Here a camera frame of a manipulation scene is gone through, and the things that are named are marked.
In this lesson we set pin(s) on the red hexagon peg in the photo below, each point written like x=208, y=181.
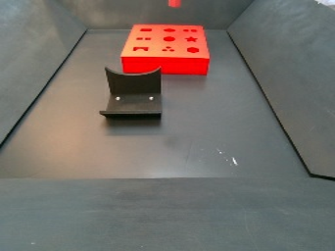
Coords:
x=173, y=3

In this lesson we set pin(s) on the red shape sorter box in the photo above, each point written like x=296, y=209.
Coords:
x=175, y=48

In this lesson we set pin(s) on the black curved holder stand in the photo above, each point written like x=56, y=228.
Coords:
x=133, y=88

